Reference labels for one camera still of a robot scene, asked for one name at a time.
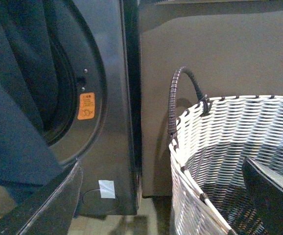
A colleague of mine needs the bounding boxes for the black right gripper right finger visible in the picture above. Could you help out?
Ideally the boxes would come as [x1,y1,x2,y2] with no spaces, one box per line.
[242,157,283,235]

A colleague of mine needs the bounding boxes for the white paper label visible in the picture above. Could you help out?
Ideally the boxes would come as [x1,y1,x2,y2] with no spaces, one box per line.
[98,180,116,199]

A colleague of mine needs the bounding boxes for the grey front-load washing machine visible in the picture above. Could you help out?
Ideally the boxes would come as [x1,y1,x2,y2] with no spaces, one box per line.
[41,0,142,216]

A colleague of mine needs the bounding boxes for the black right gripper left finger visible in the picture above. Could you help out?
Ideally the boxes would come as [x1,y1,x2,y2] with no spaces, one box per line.
[0,161,83,235]

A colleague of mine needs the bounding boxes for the orange warning sticker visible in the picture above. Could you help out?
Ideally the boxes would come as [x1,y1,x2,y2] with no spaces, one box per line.
[77,93,95,120]

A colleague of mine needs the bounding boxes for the dark navy garment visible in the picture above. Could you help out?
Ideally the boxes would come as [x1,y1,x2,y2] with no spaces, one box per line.
[0,0,66,204]

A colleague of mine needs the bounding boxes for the grey cabinet side panel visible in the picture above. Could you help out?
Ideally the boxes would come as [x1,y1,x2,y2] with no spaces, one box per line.
[139,0,283,197]

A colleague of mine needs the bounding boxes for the white woven laundry basket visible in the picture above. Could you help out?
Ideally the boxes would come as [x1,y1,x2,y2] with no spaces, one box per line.
[169,95,283,235]

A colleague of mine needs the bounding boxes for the dark braided basket handle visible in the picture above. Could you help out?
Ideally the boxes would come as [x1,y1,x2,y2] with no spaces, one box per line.
[167,67,212,137]

